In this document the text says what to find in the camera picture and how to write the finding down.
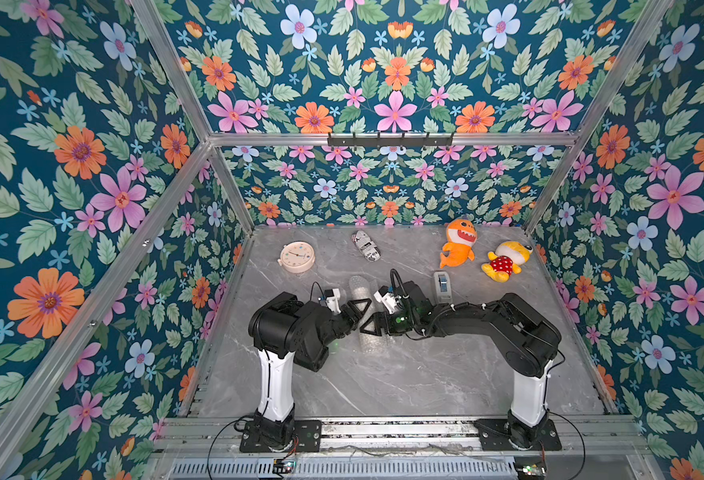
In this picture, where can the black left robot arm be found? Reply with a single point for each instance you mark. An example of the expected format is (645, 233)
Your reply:
(288, 332)

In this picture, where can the yellow plush toy red shorts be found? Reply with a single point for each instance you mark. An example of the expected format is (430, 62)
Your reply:
(507, 260)

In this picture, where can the orange shark plush toy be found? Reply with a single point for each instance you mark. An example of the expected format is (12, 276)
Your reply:
(461, 236)

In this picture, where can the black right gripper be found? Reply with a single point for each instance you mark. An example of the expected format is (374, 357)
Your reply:
(388, 318)

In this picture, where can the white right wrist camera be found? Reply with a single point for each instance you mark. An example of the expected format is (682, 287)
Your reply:
(387, 299)

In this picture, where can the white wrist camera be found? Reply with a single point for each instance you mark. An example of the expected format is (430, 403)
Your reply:
(331, 298)
(387, 299)

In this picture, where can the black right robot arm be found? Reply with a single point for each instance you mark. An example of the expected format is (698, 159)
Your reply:
(526, 340)

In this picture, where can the white tape dispenser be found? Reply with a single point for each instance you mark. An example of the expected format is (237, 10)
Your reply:
(442, 287)

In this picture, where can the pink round alarm clock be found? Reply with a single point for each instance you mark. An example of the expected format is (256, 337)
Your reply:
(297, 257)

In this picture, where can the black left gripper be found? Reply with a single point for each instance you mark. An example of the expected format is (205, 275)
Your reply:
(351, 322)

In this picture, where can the black hook rail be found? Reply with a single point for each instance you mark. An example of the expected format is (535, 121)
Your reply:
(407, 140)

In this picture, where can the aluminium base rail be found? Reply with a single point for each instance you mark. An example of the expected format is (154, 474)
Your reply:
(416, 447)

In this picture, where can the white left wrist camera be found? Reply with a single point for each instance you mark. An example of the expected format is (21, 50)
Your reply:
(331, 298)

